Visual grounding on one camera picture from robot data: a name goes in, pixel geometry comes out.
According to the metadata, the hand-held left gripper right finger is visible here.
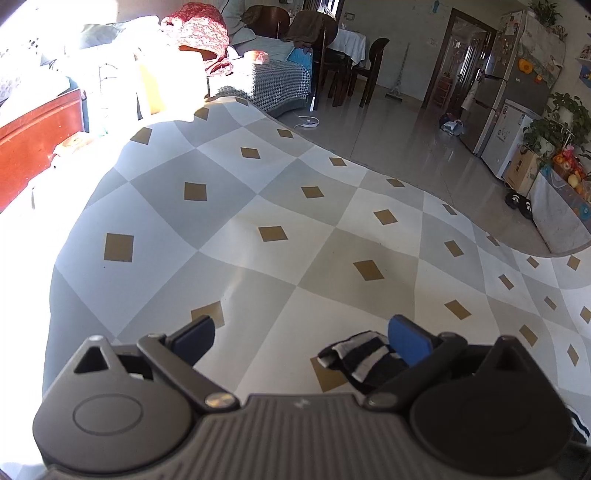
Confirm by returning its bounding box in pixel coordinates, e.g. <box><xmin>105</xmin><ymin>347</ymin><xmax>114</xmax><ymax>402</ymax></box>
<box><xmin>364</xmin><ymin>315</ymin><xmax>532</xmax><ymax>411</ymax></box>

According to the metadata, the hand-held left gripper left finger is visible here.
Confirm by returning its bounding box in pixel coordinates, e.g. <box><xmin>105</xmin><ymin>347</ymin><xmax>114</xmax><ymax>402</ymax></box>
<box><xmin>73</xmin><ymin>315</ymin><xmax>241</xmax><ymax>413</ymax></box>

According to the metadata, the striped cloth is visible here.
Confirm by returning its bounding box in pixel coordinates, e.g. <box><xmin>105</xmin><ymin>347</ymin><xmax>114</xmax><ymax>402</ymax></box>
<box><xmin>566</xmin><ymin>406</ymin><xmax>591</xmax><ymax>446</ymax></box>

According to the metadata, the grey covered cabinet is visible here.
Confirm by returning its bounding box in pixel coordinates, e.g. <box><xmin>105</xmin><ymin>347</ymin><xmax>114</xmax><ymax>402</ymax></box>
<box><xmin>531</xmin><ymin>166</ymin><xmax>591</xmax><ymax>256</ymax></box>

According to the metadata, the cardboard box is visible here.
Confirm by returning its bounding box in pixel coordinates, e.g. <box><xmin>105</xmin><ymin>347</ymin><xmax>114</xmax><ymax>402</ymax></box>
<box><xmin>501</xmin><ymin>150</ymin><xmax>541</xmax><ymax>195</ymax></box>

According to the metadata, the white chest freezer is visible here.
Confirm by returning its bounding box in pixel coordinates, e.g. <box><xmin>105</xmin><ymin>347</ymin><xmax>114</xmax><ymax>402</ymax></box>
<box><xmin>480</xmin><ymin>99</ymin><xmax>539</xmax><ymax>179</ymax></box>

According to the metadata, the fruit basket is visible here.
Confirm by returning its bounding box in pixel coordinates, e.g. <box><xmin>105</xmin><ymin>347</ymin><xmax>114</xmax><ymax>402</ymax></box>
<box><xmin>551</xmin><ymin>148</ymin><xmax>590</xmax><ymax>186</ymax></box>

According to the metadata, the houndstooth covered sofa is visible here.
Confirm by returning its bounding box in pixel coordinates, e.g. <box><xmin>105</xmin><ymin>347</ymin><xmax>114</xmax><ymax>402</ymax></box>
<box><xmin>208</xmin><ymin>60</ymin><xmax>313</xmax><ymax>117</ymax></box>

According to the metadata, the potted green plant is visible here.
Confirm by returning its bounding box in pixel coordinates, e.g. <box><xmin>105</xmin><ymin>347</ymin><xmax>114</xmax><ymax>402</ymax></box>
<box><xmin>522</xmin><ymin>92</ymin><xmax>590</xmax><ymax>158</ymax></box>

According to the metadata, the silver refrigerator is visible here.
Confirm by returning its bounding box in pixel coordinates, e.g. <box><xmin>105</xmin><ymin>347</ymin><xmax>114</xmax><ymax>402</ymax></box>
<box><xmin>462</xmin><ymin>11</ymin><xmax>567</xmax><ymax>158</ymax></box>

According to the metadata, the dark wooden chair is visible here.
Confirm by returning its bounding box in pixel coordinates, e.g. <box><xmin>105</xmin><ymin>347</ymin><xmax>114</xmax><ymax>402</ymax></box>
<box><xmin>242</xmin><ymin>4</ymin><xmax>291</xmax><ymax>40</ymax></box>
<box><xmin>351</xmin><ymin>37</ymin><xmax>391</xmax><ymax>108</ymax></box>
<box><xmin>310</xmin><ymin>11</ymin><xmax>343</xmax><ymax>112</ymax></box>

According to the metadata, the blue cloth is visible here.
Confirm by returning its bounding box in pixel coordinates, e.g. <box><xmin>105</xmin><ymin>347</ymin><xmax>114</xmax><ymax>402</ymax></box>
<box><xmin>286</xmin><ymin>46</ymin><xmax>315</xmax><ymax>70</ymax></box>

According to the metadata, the dining table with white cloth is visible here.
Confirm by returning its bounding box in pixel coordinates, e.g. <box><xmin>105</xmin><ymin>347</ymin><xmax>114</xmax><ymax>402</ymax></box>
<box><xmin>325</xmin><ymin>28</ymin><xmax>368</xmax><ymax>61</ymax></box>

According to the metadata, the green cushion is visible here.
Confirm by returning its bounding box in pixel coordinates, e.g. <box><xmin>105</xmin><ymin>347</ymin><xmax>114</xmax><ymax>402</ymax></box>
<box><xmin>222</xmin><ymin>0</ymin><xmax>296</xmax><ymax>61</ymax></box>

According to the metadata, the patterned fridge cover cloth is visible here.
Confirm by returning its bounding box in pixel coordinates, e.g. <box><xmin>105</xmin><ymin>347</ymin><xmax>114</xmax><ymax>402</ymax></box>
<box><xmin>519</xmin><ymin>18</ymin><xmax>567</xmax><ymax>89</ymax></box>

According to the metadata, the brown jacket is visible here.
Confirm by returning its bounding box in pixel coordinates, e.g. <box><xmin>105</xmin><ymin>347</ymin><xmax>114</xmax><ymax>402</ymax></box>
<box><xmin>284</xmin><ymin>10</ymin><xmax>327</xmax><ymax>49</ymax></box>

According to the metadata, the wooden door frame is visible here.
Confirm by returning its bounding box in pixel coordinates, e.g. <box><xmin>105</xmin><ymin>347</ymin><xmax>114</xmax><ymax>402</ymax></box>
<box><xmin>418</xmin><ymin>9</ymin><xmax>498</xmax><ymax>117</ymax></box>

